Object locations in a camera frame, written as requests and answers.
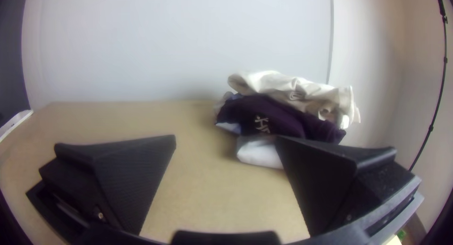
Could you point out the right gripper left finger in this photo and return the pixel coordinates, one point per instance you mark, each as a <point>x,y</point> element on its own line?
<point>116,181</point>

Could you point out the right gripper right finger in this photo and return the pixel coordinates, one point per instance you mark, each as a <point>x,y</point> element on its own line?
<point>318,181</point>

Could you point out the heap of clothes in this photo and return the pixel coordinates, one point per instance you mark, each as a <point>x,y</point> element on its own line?
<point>279,114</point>

